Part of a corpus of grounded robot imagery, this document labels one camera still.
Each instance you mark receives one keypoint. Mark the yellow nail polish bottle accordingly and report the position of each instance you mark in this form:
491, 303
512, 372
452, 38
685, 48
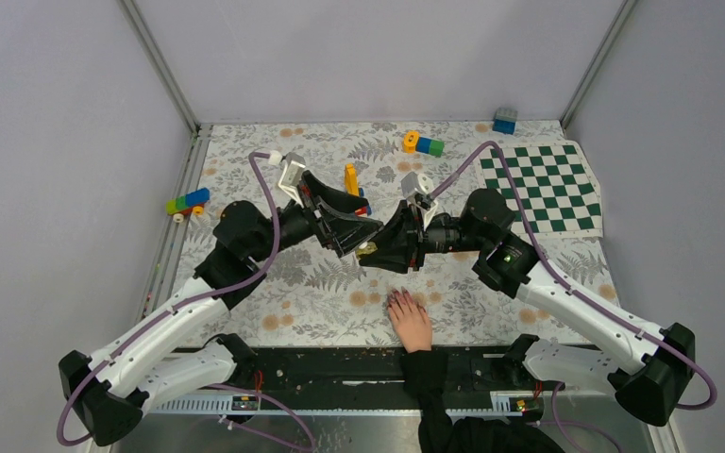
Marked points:
365, 249

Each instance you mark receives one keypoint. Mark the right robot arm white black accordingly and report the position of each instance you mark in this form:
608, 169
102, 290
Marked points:
643, 366

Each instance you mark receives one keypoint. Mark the person's hand dark nails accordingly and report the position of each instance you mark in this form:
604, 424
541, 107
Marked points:
410, 321

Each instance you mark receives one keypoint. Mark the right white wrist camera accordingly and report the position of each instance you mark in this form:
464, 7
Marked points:
416, 190

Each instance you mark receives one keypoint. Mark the orange blue green block row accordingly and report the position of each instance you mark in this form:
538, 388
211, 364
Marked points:
413, 142

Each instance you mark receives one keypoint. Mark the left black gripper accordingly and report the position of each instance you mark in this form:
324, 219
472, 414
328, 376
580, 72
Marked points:
345, 232

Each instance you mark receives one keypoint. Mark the grey blue lego bricks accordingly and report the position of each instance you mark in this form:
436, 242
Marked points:
505, 120

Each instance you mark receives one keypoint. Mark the green white checkerboard mat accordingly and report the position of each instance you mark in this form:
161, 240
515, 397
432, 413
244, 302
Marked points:
549, 186

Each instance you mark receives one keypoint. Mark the yellow red toy block car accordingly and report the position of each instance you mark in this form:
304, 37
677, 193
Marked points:
353, 187

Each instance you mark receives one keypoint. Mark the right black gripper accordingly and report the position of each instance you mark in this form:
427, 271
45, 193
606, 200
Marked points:
400, 243

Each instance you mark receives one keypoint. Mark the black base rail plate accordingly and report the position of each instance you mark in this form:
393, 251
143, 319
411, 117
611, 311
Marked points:
370, 378

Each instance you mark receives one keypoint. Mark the floral patterned table cloth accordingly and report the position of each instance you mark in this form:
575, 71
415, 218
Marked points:
311, 297

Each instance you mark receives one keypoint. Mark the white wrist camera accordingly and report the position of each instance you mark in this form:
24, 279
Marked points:
416, 190
293, 167

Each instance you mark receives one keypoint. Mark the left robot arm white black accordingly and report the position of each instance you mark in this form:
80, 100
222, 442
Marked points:
113, 388

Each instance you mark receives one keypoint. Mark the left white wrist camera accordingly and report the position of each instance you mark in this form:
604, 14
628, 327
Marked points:
293, 167

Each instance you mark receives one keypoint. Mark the black sleeved forearm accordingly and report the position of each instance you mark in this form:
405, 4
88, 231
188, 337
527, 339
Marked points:
425, 374

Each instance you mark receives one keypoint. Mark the green blue block stack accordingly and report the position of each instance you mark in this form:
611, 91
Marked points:
189, 204

